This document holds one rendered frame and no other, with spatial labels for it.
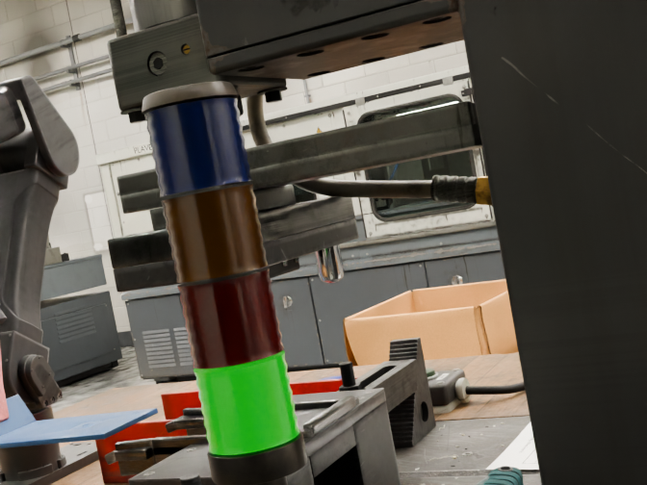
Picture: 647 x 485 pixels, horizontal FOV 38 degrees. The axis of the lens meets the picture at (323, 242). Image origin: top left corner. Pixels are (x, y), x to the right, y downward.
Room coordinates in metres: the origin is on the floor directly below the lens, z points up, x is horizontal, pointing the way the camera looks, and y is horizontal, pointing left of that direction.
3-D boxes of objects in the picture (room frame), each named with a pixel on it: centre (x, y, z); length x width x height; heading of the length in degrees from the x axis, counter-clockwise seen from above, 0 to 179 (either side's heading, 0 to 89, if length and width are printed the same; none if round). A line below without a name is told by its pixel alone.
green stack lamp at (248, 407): (0.39, 0.04, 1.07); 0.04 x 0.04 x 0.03
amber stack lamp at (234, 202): (0.39, 0.04, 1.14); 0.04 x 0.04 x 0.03
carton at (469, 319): (3.22, -0.35, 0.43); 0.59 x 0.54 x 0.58; 149
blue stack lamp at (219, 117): (0.39, 0.04, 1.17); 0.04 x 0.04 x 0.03
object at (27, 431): (0.79, 0.25, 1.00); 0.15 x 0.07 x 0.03; 63
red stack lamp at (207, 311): (0.39, 0.04, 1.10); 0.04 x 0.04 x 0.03
